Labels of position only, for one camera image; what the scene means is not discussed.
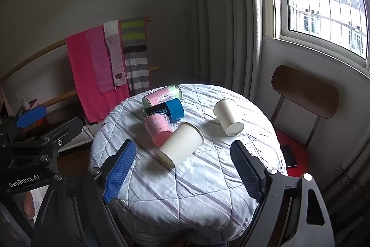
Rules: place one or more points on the person's left hand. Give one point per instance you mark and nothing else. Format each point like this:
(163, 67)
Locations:
(29, 205)

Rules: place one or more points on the striped grey and yellow towel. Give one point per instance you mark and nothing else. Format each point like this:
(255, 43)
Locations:
(135, 56)

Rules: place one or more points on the light pink towel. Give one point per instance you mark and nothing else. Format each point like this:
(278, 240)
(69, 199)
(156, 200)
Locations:
(99, 61)

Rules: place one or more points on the blue and black cup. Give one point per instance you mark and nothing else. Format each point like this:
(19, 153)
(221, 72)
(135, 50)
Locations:
(170, 110)

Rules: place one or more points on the bright pink towel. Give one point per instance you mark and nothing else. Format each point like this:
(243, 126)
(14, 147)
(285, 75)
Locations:
(81, 76)

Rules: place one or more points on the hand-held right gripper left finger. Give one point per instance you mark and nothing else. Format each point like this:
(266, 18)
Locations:
(120, 171)

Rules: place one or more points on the green and pink cup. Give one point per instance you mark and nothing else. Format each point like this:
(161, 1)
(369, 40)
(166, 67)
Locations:
(162, 96)

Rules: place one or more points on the round table, quilted cloth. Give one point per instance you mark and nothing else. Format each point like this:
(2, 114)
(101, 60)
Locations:
(190, 195)

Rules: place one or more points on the black phone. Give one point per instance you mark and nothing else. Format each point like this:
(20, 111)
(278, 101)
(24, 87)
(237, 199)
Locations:
(289, 156)

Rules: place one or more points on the pale patterned curtain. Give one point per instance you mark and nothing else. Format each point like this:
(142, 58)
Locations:
(344, 171)

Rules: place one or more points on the grey curtain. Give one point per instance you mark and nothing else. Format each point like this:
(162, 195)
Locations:
(214, 18)

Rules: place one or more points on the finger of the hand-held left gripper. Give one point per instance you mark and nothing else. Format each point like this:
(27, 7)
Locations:
(30, 116)
(66, 131)

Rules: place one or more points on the pink plastic cup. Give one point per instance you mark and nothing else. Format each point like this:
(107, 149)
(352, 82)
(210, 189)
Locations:
(159, 129)

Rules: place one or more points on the wooden rail rack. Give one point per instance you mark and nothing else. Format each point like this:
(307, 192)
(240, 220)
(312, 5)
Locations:
(34, 57)

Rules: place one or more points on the wooden chair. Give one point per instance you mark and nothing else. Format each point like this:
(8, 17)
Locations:
(306, 93)

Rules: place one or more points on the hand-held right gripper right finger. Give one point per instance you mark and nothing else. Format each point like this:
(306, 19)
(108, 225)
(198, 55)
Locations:
(245, 171)

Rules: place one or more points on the red seat cushion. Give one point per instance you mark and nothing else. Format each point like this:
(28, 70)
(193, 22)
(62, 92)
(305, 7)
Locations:
(289, 138)

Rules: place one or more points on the white and pink knitted cloth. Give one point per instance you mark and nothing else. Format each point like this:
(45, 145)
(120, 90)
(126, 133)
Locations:
(115, 56)

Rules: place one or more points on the white paper cup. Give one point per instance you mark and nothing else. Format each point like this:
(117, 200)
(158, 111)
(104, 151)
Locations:
(182, 144)
(228, 115)

